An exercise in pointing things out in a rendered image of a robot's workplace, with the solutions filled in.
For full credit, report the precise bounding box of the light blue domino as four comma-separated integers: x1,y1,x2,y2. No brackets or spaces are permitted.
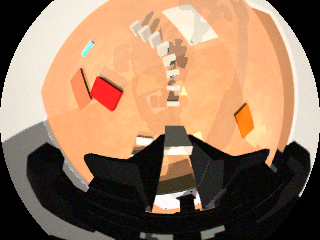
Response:
81,41,95,57

